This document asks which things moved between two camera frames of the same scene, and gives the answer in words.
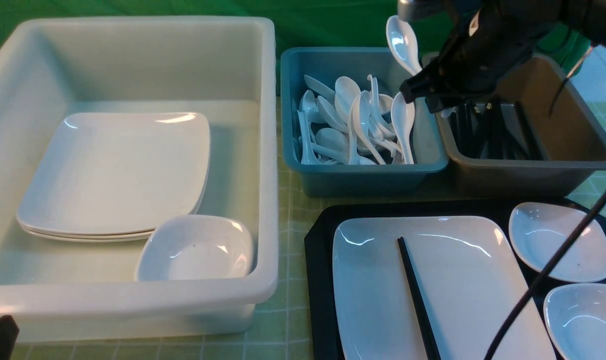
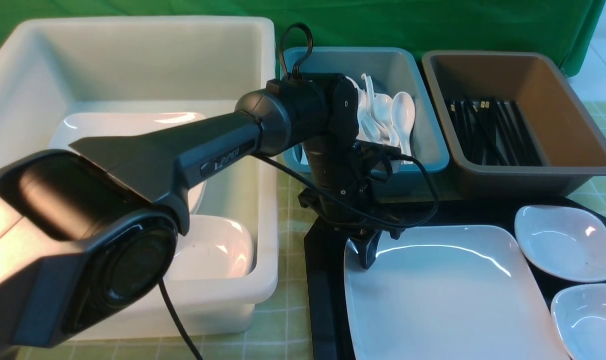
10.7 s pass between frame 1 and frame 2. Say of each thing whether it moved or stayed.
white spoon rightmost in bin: stayed
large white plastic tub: stayed
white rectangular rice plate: moved
